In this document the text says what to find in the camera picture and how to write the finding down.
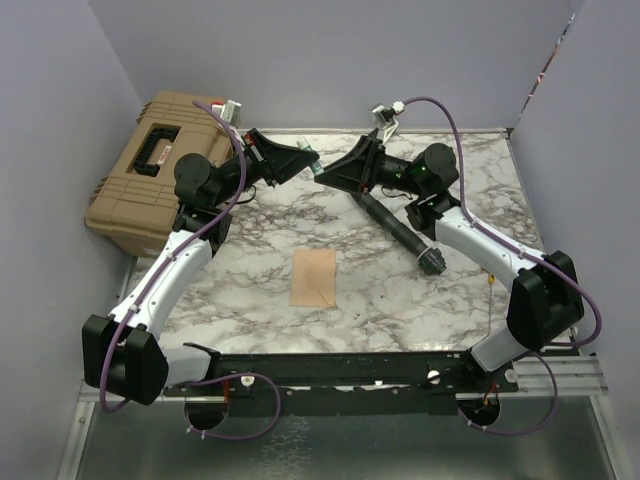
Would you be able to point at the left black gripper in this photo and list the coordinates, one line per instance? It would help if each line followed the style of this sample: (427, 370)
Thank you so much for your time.
(281, 161)

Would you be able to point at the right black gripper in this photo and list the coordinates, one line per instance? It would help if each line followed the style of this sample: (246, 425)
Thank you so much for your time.
(358, 170)

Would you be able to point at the tan paper envelope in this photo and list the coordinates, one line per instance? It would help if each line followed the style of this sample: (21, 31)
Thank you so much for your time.
(313, 278)

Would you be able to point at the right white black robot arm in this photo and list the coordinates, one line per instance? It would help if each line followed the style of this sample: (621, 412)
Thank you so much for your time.
(544, 297)

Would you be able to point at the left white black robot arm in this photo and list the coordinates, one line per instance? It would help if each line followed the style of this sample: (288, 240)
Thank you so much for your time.
(122, 354)

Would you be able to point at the tan plastic tool case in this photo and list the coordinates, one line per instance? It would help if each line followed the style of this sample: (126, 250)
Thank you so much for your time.
(135, 205)

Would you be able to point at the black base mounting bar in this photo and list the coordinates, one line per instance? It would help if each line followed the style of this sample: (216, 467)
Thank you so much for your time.
(346, 384)

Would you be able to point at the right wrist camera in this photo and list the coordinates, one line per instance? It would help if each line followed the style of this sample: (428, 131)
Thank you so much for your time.
(385, 119)

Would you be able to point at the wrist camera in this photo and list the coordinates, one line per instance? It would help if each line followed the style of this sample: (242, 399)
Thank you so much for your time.
(385, 119)
(229, 111)

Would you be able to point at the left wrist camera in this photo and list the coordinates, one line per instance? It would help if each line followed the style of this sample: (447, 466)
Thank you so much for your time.
(229, 111)

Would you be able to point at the aluminium frame rail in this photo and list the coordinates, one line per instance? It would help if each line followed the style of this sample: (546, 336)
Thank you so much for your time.
(574, 375)

